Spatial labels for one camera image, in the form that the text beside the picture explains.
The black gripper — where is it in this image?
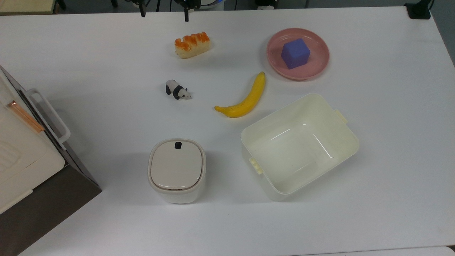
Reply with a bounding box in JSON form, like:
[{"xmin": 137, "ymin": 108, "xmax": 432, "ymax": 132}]
[{"xmin": 132, "ymin": 0, "xmax": 199, "ymax": 23}]

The brown drawer cabinet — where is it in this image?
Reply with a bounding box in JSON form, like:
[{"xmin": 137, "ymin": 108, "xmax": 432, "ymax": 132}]
[{"xmin": 0, "ymin": 64, "xmax": 103, "ymax": 256}]

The toy bread loaf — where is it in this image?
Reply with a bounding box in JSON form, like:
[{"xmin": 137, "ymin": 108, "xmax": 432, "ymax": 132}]
[{"xmin": 174, "ymin": 32, "xmax": 211, "ymax": 59}]

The toy panda figure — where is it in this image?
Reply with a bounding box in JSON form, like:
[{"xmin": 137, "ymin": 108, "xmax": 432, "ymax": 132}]
[{"xmin": 165, "ymin": 79, "xmax": 192, "ymax": 100}]

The pink plate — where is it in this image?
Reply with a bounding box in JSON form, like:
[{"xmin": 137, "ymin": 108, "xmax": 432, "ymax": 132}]
[{"xmin": 267, "ymin": 28, "xmax": 330, "ymax": 81}]

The yellow banana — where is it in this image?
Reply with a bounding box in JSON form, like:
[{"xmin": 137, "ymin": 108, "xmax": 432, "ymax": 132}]
[{"xmin": 214, "ymin": 71, "xmax": 266, "ymax": 118}]

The purple cube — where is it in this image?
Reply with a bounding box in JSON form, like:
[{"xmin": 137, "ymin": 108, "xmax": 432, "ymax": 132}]
[{"xmin": 281, "ymin": 38, "xmax": 311, "ymax": 70}]

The yellowish wooden table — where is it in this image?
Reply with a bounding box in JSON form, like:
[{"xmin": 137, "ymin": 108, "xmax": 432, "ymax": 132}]
[{"xmin": 0, "ymin": 0, "xmax": 58, "ymax": 16}]

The white lidded trash can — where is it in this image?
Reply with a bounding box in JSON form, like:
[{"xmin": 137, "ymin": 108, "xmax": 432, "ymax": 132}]
[{"xmin": 148, "ymin": 138, "xmax": 207, "ymax": 204}]

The cream plastic box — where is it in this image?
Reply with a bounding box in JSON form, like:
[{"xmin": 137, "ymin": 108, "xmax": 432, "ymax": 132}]
[{"xmin": 240, "ymin": 93, "xmax": 360, "ymax": 202}]

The cream appliance with copper strip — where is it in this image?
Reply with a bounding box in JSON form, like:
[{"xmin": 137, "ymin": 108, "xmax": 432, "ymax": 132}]
[{"xmin": 0, "ymin": 68, "xmax": 66, "ymax": 215}]

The black table clamp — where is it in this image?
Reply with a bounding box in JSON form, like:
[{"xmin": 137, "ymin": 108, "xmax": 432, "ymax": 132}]
[{"xmin": 405, "ymin": 0, "xmax": 435, "ymax": 20}]

